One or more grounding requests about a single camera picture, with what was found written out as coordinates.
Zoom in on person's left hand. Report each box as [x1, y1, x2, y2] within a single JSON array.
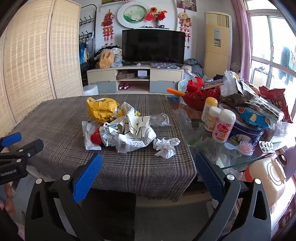
[[0, 183, 16, 218]]

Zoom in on wall poster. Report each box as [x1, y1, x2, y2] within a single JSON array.
[[176, 0, 197, 12]]

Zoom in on cardboard box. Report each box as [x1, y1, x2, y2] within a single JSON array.
[[116, 73, 135, 81]]

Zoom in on large printed paper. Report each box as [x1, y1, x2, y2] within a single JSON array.
[[100, 102, 156, 154]]

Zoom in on pill blister pack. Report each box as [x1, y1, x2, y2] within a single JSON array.
[[259, 141, 276, 153]]

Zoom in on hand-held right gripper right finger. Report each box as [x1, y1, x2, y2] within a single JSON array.
[[195, 152, 272, 241]]

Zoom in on white bottle yellow cap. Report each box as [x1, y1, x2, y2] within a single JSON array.
[[202, 97, 218, 123]]

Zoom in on yellow plastic bag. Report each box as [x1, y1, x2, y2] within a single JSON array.
[[86, 97, 124, 124]]

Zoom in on blue snack bag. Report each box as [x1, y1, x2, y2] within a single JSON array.
[[235, 107, 273, 130]]

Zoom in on cream standing air conditioner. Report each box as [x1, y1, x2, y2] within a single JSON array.
[[204, 11, 232, 78]]

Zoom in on pink curtain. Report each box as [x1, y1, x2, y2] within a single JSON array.
[[231, 0, 253, 81]]

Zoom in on cream plastic bottle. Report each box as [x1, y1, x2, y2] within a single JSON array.
[[205, 107, 222, 132]]

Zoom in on purple plastic container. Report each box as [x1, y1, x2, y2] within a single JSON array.
[[283, 148, 296, 178]]

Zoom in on round wall plate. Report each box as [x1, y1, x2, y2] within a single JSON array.
[[117, 3, 151, 29]]

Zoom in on pile of clothes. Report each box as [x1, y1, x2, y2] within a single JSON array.
[[184, 58, 205, 78]]

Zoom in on red plastic basket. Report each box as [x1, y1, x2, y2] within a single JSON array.
[[181, 77, 222, 112]]

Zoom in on bamboo folding screen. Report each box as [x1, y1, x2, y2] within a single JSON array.
[[0, 0, 82, 137]]

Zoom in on blue hanging bag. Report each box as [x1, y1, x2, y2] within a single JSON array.
[[80, 40, 88, 65]]

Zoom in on cream television stand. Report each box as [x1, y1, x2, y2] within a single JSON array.
[[87, 66, 185, 94]]

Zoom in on red snack bag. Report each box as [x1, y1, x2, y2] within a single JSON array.
[[259, 86, 293, 123]]

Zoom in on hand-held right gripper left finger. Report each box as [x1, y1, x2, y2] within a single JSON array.
[[24, 153, 103, 241]]

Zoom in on black television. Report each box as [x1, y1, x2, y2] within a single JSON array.
[[122, 29, 186, 65]]

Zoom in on red hanging ornament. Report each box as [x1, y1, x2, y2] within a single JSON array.
[[100, 9, 115, 45], [178, 9, 192, 49]]

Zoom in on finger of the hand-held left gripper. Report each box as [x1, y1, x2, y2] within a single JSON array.
[[0, 133, 22, 148], [0, 139, 44, 163]]

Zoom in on orange handled tool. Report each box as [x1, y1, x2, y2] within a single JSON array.
[[167, 88, 185, 96]]

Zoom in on blue cookie tin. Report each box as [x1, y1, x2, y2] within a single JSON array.
[[218, 103, 265, 146]]

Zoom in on blue patterned cloth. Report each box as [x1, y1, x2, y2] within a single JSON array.
[[150, 62, 182, 69]]

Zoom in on white jug orange cap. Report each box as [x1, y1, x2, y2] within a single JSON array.
[[245, 158, 287, 209]]

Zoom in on white stool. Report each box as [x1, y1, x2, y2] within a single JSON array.
[[83, 85, 99, 96]]

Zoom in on clear plastic wrapper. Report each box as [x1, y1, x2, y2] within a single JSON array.
[[149, 113, 171, 127]]

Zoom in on silver snack bag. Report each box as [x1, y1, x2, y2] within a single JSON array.
[[222, 71, 245, 96]]

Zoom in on black trash bin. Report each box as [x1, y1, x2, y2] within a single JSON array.
[[80, 188, 137, 241]]

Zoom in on grey plaid tablecloth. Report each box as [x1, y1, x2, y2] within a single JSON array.
[[8, 94, 197, 202]]

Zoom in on black coat rack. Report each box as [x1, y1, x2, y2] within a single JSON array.
[[79, 4, 97, 70]]

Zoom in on window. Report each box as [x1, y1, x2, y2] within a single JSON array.
[[246, 9, 296, 93]]

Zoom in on bag of dried food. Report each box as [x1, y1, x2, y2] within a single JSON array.
[[220, 91, 284, 121]]

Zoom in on white plastic wrapper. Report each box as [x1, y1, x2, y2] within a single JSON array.
[[82, 120, 103, 151]]

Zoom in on yellow plush toy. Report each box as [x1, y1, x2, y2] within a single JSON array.
[[98, 51, 115, 69]]

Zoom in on pink hairbrush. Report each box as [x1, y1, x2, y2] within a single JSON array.
[[224, 140, 255, 156]]

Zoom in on small paper ball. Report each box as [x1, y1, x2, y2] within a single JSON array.
[[153, 137, 181, 159]]

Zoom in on white bottle pink label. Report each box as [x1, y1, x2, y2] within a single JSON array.
[[212, 109, 236, 143]]

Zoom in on artificial flowers in vase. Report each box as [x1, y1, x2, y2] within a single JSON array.
[[144, 7, 168, 29]]

